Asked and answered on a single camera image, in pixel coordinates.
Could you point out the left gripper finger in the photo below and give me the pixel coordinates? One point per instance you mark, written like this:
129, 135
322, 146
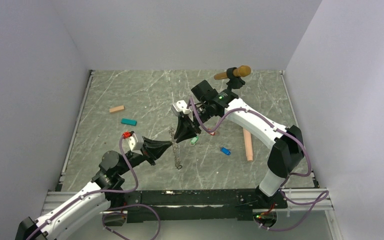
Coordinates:
155, 151
148, 141

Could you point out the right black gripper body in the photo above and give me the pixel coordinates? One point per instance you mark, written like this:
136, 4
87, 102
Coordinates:
200, 115

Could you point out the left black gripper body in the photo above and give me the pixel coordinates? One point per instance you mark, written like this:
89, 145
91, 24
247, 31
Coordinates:
136, 158

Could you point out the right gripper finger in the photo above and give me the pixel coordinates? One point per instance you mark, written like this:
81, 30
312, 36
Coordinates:
194, 129
182, 131

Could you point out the blue key tag with key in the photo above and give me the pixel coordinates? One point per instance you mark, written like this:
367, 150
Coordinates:
225, 151

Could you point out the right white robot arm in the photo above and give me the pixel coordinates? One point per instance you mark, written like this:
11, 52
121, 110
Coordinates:
286, 144

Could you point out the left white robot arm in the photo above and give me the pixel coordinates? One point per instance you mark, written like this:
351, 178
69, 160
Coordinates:
107, 189

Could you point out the green key tag with key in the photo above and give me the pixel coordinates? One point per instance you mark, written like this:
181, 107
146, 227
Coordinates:
194, 141

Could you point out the teal block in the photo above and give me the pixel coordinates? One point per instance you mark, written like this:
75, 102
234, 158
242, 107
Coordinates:
127, 121

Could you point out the black microphone stand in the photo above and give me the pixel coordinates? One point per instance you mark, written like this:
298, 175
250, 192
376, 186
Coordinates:
235, 83

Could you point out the pink wooden cylinder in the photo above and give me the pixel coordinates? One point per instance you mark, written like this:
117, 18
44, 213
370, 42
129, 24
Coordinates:
248, 145

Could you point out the tan wooden block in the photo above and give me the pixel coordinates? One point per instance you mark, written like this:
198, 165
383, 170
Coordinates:
116, 109

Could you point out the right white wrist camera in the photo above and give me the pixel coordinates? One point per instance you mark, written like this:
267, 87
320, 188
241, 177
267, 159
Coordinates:
180, 107

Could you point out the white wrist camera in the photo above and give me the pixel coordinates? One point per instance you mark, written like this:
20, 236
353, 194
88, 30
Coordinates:
180, 107
135, 143

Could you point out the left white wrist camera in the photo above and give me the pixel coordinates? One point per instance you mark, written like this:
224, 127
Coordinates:
135, 143

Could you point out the black base frame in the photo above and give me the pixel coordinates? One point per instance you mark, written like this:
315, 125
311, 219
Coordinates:
204, 204

